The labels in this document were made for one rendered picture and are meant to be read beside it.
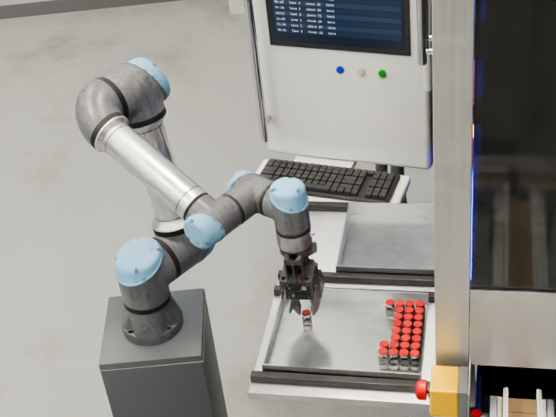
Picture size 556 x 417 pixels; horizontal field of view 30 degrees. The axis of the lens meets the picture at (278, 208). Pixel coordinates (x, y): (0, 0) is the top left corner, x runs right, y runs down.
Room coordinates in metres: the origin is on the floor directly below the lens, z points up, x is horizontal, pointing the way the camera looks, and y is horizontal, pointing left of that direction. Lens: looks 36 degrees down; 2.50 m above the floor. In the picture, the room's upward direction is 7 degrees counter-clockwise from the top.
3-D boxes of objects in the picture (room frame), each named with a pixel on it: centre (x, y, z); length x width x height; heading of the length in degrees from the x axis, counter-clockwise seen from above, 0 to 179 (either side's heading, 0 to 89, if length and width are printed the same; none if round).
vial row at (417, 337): (1.66, -0.27, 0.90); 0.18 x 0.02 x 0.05; 165
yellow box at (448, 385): (1.40, -0.29, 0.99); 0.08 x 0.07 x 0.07; 76
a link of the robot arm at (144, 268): (1.94, 0.34, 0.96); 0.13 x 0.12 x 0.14; 134
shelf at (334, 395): (1.86, -0.21, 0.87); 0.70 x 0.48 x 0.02; 166
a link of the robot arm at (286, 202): (1.74, -0.02, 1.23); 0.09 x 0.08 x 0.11; 44
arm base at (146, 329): (1.93, 0.34, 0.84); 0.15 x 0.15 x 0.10
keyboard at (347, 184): (2.42, -0.15, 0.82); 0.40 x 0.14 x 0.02; 66
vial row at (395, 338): (1.67, -0.23, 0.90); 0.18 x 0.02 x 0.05; 166
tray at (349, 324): (1.70, -0.12, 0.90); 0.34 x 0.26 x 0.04; 75
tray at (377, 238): (2.00, -0.32, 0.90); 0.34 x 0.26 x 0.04; 76
